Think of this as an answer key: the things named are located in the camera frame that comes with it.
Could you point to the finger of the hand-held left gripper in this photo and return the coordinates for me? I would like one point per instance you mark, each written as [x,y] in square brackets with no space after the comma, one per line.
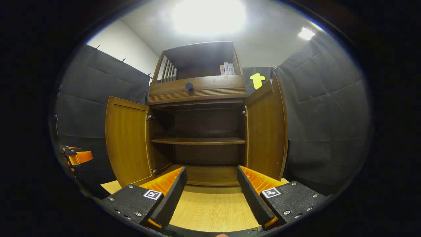
[82,157]
[69,150]

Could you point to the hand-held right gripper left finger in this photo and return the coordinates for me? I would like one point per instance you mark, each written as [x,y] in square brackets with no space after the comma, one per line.
[171,197]

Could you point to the black round drawer knob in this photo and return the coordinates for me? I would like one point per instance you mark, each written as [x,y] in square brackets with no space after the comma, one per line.
[189,86]

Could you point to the large ceiling light panel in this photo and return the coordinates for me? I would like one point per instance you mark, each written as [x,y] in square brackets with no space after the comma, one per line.
[209,16]

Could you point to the small ceiling light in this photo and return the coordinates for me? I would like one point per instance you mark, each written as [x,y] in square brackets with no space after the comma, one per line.
[306,33]

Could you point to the wooden cabinet shelf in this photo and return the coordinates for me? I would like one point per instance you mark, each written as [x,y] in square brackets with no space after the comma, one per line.
[197,141]

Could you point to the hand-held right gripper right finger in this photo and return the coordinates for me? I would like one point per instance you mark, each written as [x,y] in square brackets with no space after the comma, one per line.
[253,197]

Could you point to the small white book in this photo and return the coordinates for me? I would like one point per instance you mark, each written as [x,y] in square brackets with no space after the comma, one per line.
[226,69]

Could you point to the wooden shoe cabinet door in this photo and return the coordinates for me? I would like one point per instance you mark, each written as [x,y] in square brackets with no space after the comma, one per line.
[126,141]
[266,131]

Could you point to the small grey book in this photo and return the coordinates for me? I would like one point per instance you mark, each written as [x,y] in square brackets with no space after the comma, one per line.
[232,69]

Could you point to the wooden double-door shoe cabinet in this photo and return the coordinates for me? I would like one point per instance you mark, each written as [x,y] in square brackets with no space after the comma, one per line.
[204,92]

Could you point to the black backdrop cloth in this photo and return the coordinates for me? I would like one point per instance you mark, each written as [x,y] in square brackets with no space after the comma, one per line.
[82,108]
[325,115]

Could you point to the small tan book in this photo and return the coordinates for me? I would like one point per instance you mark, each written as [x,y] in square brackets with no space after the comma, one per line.
[222,70]

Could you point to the wooden cabinet drawer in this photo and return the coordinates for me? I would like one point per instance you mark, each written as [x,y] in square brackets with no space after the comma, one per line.
[213,87]

